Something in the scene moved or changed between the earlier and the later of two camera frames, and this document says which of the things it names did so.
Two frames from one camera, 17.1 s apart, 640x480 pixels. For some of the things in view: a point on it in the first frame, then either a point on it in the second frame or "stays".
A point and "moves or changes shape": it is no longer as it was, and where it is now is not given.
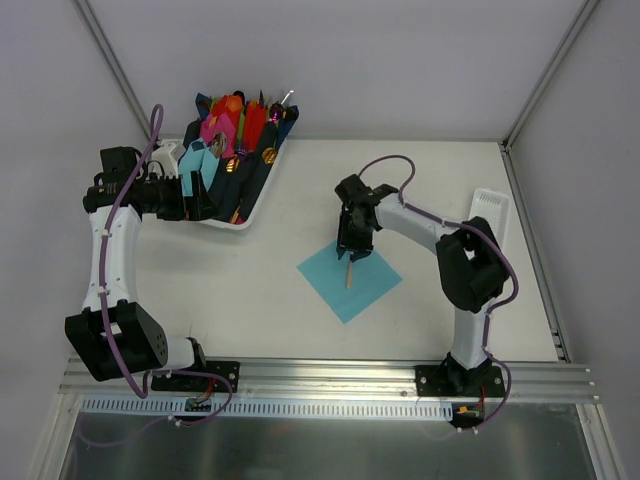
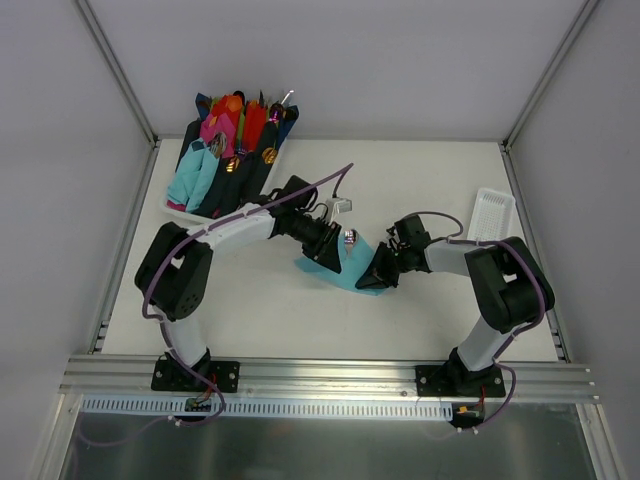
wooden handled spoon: [349, 275] moves or changes shape
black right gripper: [354, 245] -> [393, 262]
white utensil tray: [495, 208] stays
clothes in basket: [210, 125] stays
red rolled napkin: [255, 119] stays
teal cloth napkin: [371, 280] moves or changes shape
